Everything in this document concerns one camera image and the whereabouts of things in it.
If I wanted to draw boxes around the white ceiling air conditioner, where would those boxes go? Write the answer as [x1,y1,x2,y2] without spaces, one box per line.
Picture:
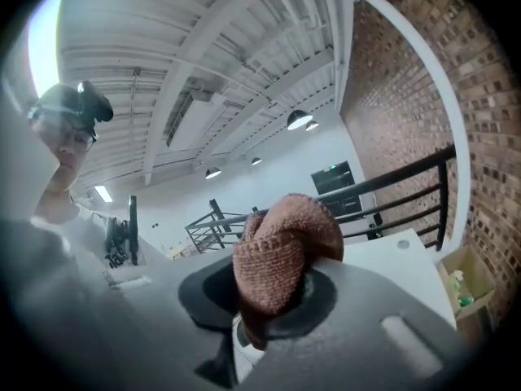
[166,90,229,148]

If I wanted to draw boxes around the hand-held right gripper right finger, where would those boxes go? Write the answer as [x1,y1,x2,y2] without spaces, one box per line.
[242,258,471,391]

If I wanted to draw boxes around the white table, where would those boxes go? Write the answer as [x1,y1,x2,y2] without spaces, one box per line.
[138,228,458,382]

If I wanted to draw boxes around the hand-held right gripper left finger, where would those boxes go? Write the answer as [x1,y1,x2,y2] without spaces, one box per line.
[6,217,242,391]

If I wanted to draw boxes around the black wall panel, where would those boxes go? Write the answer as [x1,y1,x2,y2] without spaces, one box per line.
[311,160,363,215]

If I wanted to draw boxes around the brown cloth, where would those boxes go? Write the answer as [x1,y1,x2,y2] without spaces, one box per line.
[232,192,345,352]

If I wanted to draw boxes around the white pillar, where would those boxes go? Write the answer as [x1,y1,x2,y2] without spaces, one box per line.
[319,0,472,256]

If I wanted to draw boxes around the black-rimmed glasses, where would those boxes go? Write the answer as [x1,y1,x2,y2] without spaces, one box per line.
[60,126,98,152]

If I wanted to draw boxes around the black metal railing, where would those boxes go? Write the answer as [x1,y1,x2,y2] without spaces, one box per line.
[185,144,457,256]

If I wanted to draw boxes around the person's head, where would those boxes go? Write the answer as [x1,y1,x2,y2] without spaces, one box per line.
[27,82,103,223]

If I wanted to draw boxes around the cardboard box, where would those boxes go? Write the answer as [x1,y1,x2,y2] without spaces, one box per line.
[437,244,497,333]

